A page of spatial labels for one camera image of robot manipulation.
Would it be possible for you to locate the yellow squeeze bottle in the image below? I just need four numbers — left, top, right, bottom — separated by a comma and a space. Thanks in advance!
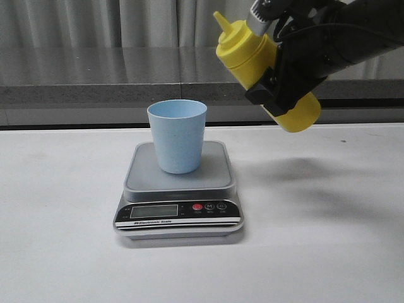
213, 11, 321, 133

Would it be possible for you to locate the light blue plastic cup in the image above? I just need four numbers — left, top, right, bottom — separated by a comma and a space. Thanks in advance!
147, 100, 207, 174

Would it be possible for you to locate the grey curtain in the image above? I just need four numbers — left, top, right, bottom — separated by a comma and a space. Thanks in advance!
1, 1, 252, 48

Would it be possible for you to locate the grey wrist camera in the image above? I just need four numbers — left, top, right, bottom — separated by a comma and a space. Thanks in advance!
246, 0, 293, 37

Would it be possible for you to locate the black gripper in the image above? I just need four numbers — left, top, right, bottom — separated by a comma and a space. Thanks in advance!
245, 18, 344, 117

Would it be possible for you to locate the black camera cable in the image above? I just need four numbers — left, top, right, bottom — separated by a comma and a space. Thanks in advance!
277, 23, 404, 45

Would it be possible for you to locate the grey digital kitchen scale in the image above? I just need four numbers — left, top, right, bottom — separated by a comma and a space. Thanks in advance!
113, 141, 244, 240

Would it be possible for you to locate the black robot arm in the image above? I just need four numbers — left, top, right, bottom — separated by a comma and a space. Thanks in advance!
246, 1, 403, 117

